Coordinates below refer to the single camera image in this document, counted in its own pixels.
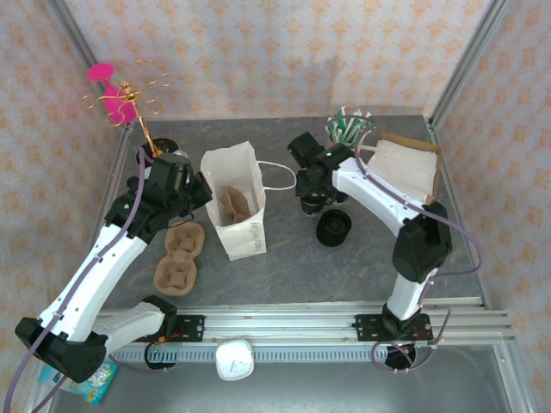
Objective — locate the aluminium table side rail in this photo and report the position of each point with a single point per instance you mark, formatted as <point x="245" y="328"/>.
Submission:
<point x="113" y="172"/>
<point x="450" y="180"/>

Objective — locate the stack of black cup lids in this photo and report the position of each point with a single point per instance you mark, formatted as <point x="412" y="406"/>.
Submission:
<point x="333" y="228"/>

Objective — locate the white rounded square device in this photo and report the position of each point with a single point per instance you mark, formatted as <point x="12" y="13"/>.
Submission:
<point x="233" y="359"/>

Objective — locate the pink plastic wine glass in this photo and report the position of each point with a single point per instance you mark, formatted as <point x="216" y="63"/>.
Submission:
<point x="116" y="107"/>

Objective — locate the aluminium corner post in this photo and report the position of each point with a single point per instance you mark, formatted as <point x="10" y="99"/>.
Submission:
<point x="473" y="47"/>
<point x="78" y="38"/>

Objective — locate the white napkins on tray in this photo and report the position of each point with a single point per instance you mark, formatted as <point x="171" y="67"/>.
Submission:
<point x="409" y="138"/>

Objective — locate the blue wet wipes packet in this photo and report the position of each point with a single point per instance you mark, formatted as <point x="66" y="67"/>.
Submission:
<point x="101" y="378"/>

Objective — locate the white paper takeout bag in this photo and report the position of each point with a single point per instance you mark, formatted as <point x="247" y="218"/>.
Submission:
<point x="245" y="241"/>

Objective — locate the brown cardboard cup carrier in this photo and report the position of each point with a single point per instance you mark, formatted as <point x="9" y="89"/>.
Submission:
<point x="178" y="266"/>
<point x="237" y="206"/>

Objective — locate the green white wrapped straw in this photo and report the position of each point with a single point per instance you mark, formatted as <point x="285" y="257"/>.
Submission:
<point x="341" y="117"/>
<point x="333" y="132"/>
<point x="365" y="122"/>
<point x="369" y="132"/>
<point x="354" y="122"/>

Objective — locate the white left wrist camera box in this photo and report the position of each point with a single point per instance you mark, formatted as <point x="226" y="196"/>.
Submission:
<point x="180" y="154"/>

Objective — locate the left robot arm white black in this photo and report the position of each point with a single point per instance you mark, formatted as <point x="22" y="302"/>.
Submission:
<point x="99" y="279"/>

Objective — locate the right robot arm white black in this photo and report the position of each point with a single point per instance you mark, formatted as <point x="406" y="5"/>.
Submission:
<point x="379" y="198"/>

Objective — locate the aluminium frame rail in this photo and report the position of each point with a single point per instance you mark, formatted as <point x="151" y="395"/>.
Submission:
<point x="280" y="322"/>

